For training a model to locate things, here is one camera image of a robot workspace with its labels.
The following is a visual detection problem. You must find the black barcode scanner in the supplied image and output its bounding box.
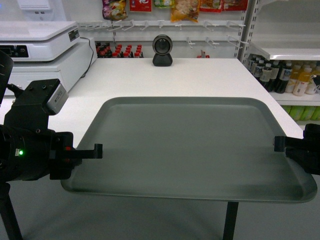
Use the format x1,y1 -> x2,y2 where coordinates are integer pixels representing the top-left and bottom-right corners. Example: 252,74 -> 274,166
152,34 -> 173,67

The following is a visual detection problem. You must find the red tea bag pack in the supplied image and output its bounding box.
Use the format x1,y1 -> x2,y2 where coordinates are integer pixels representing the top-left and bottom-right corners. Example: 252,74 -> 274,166
129,0 -> 152,12

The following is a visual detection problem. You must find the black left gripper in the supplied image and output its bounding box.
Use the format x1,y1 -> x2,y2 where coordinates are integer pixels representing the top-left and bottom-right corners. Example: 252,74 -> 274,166
0,125 -> 103,182

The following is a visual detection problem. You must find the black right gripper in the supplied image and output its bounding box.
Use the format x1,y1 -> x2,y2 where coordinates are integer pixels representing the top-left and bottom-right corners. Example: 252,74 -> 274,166
273,123 -> 320,175

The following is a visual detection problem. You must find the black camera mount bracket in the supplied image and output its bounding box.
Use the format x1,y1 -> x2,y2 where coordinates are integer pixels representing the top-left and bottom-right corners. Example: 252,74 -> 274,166
3,79 -> 61,133

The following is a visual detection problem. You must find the purple hotpot seasoning bag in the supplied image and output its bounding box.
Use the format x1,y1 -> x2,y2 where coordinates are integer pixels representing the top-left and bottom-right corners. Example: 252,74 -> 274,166
102,0 -> 128,21

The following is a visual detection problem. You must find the yellow snack bag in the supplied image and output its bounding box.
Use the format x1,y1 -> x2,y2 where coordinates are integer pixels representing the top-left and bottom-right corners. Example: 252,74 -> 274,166
170,0 -> 201,23

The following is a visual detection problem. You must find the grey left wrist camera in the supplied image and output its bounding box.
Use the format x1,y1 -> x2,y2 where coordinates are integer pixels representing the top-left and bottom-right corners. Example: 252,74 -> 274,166
44,83 -> 69,116

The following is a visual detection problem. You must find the white cash register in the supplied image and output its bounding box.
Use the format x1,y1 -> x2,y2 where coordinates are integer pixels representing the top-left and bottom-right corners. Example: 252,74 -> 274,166
0,21 -> 97,91

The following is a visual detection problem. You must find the grey rectangular serving tray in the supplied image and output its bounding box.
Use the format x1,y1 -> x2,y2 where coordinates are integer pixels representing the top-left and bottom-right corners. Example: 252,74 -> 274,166
61,97 -> 318,203

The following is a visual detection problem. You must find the white checkout counter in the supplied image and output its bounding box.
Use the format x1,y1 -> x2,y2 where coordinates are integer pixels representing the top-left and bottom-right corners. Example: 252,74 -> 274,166
0,57 -> 305,151

